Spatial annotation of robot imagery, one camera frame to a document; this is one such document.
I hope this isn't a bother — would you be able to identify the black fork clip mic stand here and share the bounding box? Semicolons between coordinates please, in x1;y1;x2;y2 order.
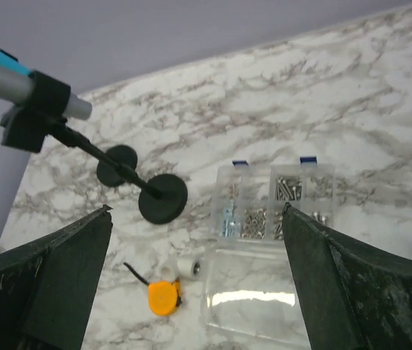
96;145;138;187

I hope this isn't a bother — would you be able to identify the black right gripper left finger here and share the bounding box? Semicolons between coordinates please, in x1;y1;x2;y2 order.
0;205;112;349

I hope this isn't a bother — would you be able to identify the clear plastic screw box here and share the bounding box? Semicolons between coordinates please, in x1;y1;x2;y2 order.
201;157;335;349

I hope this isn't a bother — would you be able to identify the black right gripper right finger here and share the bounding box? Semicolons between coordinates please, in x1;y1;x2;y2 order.
281;203;412;349

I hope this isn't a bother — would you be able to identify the black ring clip mic stand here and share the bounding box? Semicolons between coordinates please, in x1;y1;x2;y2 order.
0;71;188;225

